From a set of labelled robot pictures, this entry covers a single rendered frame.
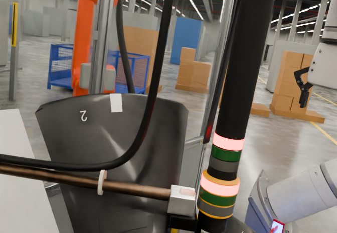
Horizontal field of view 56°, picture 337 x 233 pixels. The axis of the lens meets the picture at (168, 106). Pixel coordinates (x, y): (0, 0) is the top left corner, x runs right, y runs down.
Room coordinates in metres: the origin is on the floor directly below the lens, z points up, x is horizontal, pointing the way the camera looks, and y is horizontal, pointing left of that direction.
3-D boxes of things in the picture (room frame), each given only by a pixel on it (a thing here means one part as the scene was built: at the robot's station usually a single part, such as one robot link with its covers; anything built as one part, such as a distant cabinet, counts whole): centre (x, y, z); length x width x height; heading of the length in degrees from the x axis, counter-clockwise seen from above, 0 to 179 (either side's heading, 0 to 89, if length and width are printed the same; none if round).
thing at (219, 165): (0.34, -0.07, 1.42); 0.03 x 0.03 x 0.01
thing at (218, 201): (0.34, -0.07, 1.38); 0.04 x 0.04 x 0.01
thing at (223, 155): (0.34, -0.07, 1.43); 0.03 x 0.03 x 0.01
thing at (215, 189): (0.34, -0.07, 1.39); 0.04 x 0.04 x 0.01
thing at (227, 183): (0.34, -0.07, 1.38); 0.04 x 0.04 x 0.05
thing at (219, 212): (0.34, -0.07, 1.36); 0.04 x 0.04 x 0.01
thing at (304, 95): (0.79, -0.32, 1.45); 0.03 x 0.03 x 0.07; 54
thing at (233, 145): (0.34, -0.07, 1.44); 0.03 x 0.03 x 0.01
